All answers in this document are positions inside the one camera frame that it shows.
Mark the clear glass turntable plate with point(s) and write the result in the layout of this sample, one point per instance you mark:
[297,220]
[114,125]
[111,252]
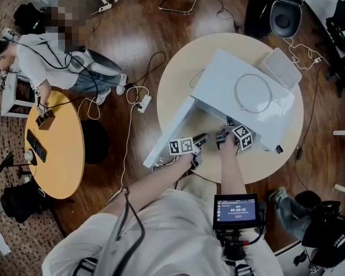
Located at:
[254,92]

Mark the black chest camera rig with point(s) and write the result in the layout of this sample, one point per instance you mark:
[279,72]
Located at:
[235,246]

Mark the white microwave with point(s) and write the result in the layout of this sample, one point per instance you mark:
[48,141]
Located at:
[233,79]

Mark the black round stool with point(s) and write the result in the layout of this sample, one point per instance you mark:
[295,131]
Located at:
[95,142]

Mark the black keyboard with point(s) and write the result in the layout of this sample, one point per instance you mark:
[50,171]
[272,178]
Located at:
[36,146]

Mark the white cube frame stool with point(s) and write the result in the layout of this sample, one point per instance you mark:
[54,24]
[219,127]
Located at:
[17,96]

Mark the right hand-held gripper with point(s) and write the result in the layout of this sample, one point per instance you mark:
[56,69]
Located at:
[243,138]

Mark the yellow round table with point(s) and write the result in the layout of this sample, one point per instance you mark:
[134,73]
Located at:
[60,160]

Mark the person's right hand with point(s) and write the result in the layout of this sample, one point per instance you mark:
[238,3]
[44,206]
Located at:
[229,143]

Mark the brown cardboard box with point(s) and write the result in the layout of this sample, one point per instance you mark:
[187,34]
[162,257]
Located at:
[45,121]

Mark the white cup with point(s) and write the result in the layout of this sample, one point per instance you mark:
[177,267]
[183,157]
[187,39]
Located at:
[29,157]

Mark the white desk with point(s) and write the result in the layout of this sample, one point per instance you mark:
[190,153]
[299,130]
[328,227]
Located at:
[327,1]

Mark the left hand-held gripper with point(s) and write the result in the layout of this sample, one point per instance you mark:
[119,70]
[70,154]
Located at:
[181,146]

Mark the black equipment on desk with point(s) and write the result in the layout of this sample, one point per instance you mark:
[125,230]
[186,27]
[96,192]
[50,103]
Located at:
[342,24]

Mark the black shell chair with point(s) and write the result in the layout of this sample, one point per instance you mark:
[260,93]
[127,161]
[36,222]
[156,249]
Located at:
[276,16]

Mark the person's right forearm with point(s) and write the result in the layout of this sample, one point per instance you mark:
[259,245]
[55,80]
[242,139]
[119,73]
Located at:
[231,172]

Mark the person's white shirt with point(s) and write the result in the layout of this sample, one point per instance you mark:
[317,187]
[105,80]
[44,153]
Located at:
[166,237]

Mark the black stand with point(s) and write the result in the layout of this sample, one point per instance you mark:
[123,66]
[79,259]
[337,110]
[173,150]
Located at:
[11,164]

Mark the white power strip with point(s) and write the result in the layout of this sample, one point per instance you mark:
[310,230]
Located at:
[105,8]
[144,103]

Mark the black chest-mounted monitor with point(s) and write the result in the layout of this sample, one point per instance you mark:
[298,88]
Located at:
[235,211]

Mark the black bag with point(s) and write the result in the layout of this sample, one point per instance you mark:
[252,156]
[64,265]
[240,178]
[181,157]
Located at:
[24,201]

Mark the person's left forearm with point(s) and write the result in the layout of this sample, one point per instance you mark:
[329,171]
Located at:
[158,180]

